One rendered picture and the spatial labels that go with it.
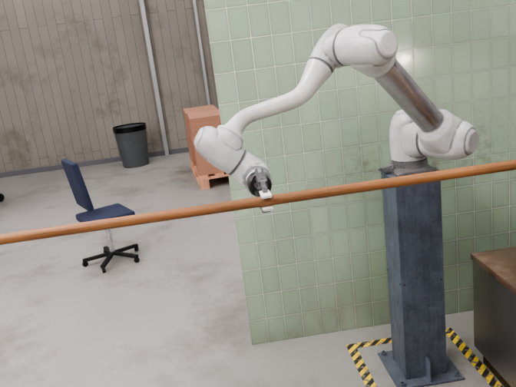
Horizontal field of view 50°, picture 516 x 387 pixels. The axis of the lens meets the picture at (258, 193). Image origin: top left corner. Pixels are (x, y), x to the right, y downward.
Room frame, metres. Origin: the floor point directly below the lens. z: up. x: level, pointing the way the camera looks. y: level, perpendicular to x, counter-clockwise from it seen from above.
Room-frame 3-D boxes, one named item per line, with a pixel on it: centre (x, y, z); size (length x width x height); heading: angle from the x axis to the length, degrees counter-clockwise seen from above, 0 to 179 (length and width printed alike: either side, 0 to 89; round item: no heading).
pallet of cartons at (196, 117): (7.11, 0.35, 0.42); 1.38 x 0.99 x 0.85; 5
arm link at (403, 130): (2.38, -0.69, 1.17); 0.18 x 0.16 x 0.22; 35
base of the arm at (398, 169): (2.38, -0.66, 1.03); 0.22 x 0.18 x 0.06; 94
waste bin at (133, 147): (8.44, 1.81, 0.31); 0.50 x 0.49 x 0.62; 94
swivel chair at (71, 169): (4.38, 1.28, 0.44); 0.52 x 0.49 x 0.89; 101
